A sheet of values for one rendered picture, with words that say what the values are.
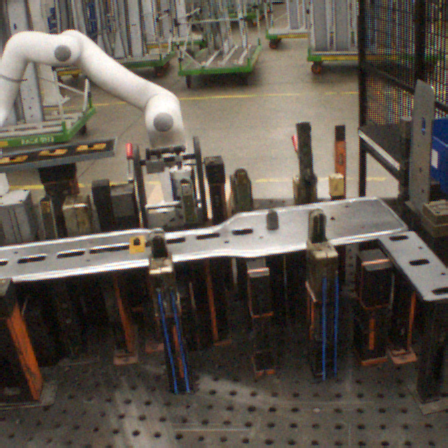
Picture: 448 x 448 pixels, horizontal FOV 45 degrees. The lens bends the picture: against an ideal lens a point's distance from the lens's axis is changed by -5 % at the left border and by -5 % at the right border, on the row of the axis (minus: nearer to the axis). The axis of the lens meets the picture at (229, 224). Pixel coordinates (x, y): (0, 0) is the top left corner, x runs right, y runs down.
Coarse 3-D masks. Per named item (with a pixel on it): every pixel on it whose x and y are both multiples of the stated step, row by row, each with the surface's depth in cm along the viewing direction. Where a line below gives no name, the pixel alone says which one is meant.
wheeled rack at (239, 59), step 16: (256, 0) 854; (192, 16) 791; (176, 32) 715; (192, 48) 813; (208, 48) 896; (240, 48) 869; (256, 48) 858; (192, 64) 771; (208, 64) 752; (224, 64) 747; (240, 64) 736
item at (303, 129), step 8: (296, 128) 148; (304, 128) 145; (296, 136) 150; (304, 136) 149; (304, 144) 150; (304, 152) 150; (304, 160) 151; (312, 160) 150; (304, 168) 152; (312, 168) 151; (312, 176) 152; (312, 184) 152
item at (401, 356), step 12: (420, 264) 126; (396, 276) 129; (396, 288) 131; (408, 288) 129; (396, 300) 133; (408, 300) 130; (396, 312) 133; (408, 312) 132; (396, 324) 134; (408, 324) 133; (396, 336) 135; (408, 336) 135; (396, 348) 138; (408, 348) 137; (396, 360) 135; (408, 360) 135
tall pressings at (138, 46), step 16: (64, 0) 841; (80, 0) 840; (96, 0) 837; (128, 0) 829; (64, 16) 848; (80, 16) 846; (96, 16) 849; (128, 16) 846; (112, 48) 893; (128, 48) 890; (144, 48) 881
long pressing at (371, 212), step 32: (224, 224) 145; (256, 224) 144; (288, 224) 142; (352, 224) 139; (384, 224) 138; (0, 256) 140; (32, 256) 138; (96, 256) 136; (128, 256) 134; (192, 256) 132; (224, 256) 133; (256, 256) 131
